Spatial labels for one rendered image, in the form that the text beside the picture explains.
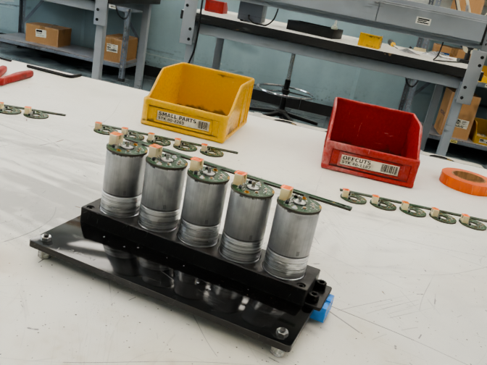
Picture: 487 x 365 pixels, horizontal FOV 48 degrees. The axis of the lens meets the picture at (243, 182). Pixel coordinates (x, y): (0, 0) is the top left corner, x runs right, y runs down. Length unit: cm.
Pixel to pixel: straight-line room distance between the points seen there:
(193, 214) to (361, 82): 443
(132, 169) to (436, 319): 21
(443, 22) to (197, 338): 238
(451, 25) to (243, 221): 233
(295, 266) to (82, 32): 502
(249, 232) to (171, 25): 467
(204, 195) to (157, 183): 3
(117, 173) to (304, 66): 442
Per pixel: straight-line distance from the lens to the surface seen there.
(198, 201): 31
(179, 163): 33
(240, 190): 30
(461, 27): 260
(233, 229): 31
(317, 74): 473
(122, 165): 33
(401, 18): 257
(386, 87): 473
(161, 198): 33
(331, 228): 45
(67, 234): 34
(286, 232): 30
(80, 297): 31
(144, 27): 346
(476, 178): 69
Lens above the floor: 92
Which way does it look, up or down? 20 degrees down
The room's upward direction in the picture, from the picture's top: 11 degrees clockwise
